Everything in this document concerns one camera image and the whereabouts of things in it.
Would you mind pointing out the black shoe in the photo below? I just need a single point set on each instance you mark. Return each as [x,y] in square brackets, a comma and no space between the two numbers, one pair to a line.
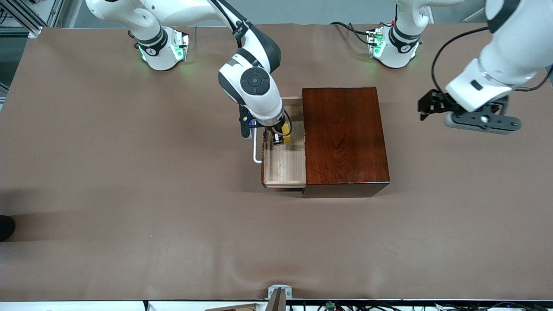
[6,228]

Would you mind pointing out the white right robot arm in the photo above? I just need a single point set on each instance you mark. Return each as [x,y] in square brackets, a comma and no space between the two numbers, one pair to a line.
[255,82]

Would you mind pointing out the dark brown wooden cabinet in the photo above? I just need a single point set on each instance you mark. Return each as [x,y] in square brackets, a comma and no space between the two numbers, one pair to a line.
[345,138]

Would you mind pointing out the metal base connector plate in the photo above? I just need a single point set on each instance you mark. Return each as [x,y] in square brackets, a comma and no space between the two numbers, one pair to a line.
[375,43]
[180,45]

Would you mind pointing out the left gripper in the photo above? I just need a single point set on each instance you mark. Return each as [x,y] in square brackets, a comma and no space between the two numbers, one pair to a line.
[437,102]

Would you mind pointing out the small green connector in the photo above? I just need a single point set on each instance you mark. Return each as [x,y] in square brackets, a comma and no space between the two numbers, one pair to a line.
[331,306]

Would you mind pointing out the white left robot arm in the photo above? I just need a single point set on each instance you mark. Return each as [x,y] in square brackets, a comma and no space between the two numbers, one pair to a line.
[514,43]

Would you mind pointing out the yellow block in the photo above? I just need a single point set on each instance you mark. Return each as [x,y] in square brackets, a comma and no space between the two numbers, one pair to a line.
[287,134]

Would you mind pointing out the table cover sheet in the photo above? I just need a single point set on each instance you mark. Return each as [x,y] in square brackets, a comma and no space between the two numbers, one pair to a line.
[173,237]

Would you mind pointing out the aluminium frame profile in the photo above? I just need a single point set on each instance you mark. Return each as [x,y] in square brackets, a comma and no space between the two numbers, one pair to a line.
[21,19]

